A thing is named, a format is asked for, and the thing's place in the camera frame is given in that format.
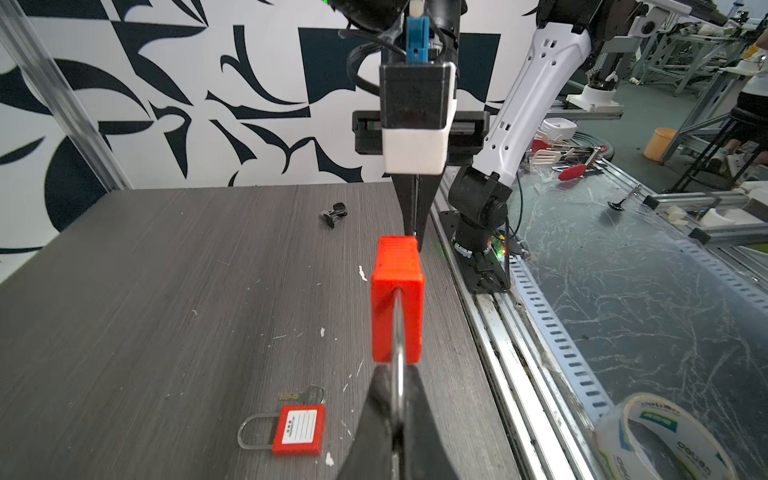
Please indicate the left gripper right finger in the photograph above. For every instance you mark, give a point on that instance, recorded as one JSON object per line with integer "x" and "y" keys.
{"x": 421, "y": 452}

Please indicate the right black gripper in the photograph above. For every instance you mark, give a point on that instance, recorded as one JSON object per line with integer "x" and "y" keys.
{"x": 458, "y": 144}

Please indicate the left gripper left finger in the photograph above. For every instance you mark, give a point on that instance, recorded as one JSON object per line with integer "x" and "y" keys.
{"x": 371, "y": 453}

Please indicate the red padlock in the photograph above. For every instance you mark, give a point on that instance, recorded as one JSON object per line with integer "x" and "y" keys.
{"x": 300, "y": 427}
{"x": 397, "y": 300}

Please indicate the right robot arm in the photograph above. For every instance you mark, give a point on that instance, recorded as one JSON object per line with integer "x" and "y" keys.
{"x": 566, "y": 34}

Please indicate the small black padlock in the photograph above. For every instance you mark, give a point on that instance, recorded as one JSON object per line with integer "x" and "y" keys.
{"x": 332, "y": 216}

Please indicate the green lit circuit board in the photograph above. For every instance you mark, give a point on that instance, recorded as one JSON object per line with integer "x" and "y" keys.
{"x": 506, "y": 248}

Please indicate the clear tape roll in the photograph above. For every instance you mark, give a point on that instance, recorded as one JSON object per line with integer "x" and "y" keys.
{"x": 649, "y": 437}

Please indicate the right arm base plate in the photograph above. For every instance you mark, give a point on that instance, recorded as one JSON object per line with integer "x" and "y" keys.
{"x": 478, "y": 266}

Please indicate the slotted cable duct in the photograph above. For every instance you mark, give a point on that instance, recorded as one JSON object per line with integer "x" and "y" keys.
{"x": 662, "y": 318}

